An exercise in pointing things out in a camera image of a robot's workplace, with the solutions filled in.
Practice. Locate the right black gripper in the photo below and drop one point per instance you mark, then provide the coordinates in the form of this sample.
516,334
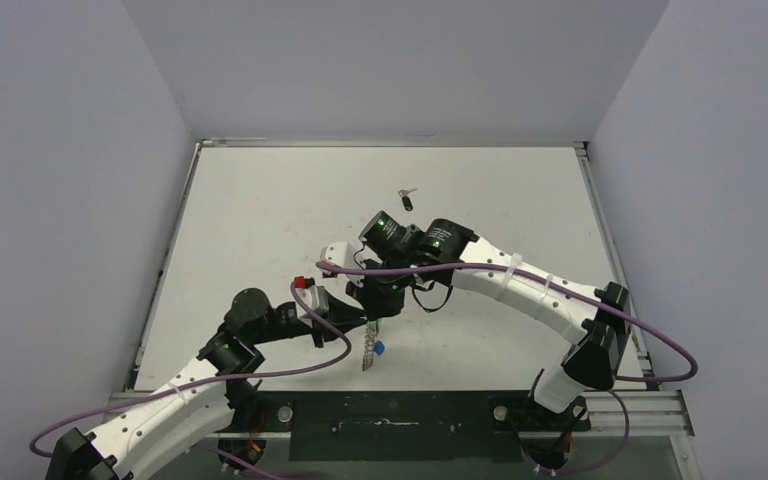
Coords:
379,290

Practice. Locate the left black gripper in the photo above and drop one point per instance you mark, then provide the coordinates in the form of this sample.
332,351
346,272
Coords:
321,321

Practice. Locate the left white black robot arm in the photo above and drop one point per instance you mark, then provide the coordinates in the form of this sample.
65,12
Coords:
207,394

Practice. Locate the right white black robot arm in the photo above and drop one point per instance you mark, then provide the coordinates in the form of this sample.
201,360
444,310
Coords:
590,319

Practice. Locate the far key with black tag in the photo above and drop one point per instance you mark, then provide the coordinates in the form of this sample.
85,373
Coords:
406,201

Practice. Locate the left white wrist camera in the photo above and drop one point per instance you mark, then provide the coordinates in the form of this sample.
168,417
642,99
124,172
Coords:
309,297

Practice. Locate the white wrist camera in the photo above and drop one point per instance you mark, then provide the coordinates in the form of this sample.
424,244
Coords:
340,254
309,297

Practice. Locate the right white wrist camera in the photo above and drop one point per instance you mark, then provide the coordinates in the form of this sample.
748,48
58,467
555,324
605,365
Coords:
340,254

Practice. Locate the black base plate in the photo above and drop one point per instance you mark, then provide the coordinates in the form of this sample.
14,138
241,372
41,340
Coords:
318,443

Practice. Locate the aluminium frame rail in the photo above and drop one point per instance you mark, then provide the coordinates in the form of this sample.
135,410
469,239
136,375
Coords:
641,413

